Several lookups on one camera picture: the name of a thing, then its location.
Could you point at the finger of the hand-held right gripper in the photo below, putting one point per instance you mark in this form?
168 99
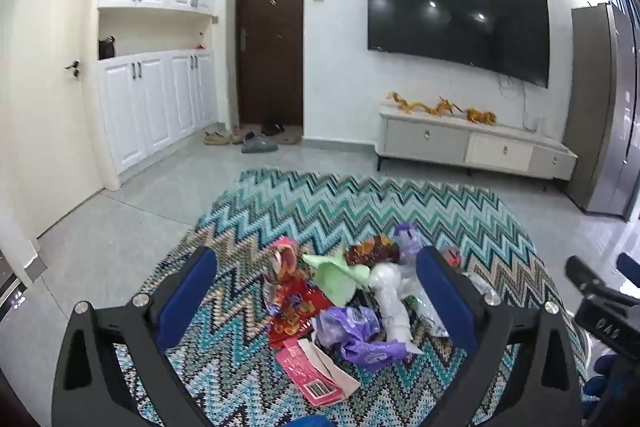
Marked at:
582 272
630 267

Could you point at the black handbag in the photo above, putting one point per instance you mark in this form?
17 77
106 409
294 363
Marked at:
106 49

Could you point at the pair of black shoes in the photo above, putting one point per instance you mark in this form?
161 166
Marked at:
273 129

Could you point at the white room door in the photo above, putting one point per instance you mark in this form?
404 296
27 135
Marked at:
45 107

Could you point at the white plastic cup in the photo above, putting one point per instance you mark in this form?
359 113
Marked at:
392 302

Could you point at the red round foil wrapper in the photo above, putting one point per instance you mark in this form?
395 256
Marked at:
285 257

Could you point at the white television cabinet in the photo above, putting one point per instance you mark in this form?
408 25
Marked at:
425 139

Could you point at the red candy wrapper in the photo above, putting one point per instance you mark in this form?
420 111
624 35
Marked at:
295 312

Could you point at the black wall television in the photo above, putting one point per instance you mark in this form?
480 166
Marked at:
450 12

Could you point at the pink paper carton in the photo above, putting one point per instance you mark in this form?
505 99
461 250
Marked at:
310 369

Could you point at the tan shoe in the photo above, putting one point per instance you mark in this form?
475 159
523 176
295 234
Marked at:
217 138
236 135

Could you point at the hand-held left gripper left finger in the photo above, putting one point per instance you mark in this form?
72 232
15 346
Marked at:
190 287

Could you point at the person's right hand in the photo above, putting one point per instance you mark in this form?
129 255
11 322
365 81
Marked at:
605 372

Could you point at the dark brown entrance door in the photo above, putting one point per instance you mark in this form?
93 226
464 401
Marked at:
270 47

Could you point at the small red wrapper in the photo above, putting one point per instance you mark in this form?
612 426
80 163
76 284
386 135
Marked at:
452 256

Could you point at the zigzag patterned cloth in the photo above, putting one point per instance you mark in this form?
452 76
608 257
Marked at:
310 207

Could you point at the golden dragon ornament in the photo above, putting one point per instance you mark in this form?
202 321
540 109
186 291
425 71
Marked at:
407 105
445 107

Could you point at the blue curtain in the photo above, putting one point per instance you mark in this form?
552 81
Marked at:
625 4

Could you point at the brown and red snack packet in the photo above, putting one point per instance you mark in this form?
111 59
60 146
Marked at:
370 249

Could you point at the grey refrigerator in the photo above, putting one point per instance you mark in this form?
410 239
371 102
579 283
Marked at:
600 107

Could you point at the white built-in cabinet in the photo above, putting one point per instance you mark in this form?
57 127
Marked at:
150 107

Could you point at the grey slipper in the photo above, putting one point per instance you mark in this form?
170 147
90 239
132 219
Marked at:
250 136
260 146

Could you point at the golden tiger ornament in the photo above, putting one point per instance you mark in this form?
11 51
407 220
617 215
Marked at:
480 117

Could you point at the brown doormat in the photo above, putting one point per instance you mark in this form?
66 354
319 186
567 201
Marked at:
292 136

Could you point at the clear plastic wrapper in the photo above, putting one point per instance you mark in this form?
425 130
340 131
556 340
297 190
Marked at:
425 309

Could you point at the purple and white wrapper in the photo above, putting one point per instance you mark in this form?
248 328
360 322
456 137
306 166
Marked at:
407 239

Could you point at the purple plastic bag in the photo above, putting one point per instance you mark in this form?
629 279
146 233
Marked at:
360 339

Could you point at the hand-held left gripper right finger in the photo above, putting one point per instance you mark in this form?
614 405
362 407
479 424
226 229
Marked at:
440 287

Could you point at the small red ornament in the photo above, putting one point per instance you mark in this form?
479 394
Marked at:
199 47

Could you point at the green paper napkin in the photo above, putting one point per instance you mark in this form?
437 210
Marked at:
332 279

